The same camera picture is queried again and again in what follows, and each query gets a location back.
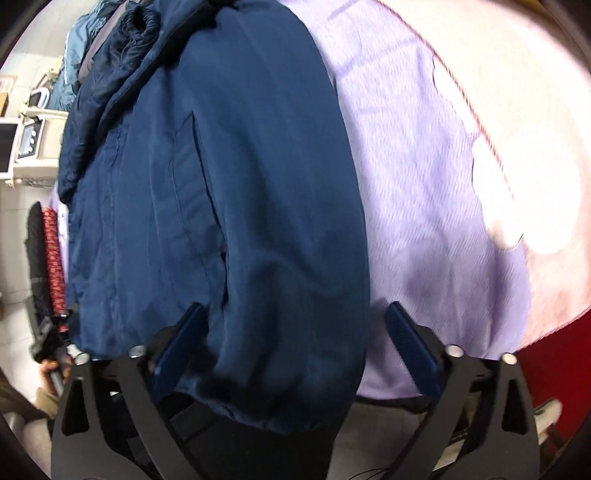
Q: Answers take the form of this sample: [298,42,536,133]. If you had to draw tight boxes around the purple floral bed sheet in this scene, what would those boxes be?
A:
[46,0,532,407]

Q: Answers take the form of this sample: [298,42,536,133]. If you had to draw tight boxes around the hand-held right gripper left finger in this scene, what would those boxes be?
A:
[52,302,218,480]

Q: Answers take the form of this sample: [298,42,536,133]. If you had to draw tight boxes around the person's white shoe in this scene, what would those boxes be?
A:
[531,399,565,433]

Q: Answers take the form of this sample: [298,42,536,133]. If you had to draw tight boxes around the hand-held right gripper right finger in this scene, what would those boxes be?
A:
[369,301,541,480]

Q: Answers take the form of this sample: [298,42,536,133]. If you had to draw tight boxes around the red patterned cloth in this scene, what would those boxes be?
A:
[41,207,70,333]

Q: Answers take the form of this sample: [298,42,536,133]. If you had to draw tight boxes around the beige machine on stand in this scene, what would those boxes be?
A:
[0,88,70,185]

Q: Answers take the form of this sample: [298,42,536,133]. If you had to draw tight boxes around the red fabric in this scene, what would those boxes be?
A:
[519,309,591,444]

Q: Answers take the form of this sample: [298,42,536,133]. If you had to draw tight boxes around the person's left hand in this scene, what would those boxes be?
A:
[40,355,75,398]

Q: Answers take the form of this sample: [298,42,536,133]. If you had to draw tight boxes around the person's left forearm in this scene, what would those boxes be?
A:
[0,369,62,422]

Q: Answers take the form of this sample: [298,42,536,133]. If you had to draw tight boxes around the black knitted cloth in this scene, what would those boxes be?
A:
[24,200,54,319]

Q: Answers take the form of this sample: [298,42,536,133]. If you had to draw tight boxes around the pink dotted sheet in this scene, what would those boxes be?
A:
[369,0,591,352]

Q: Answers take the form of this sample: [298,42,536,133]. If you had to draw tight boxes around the navy blue jacket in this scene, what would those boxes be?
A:
[58,0,370,435]

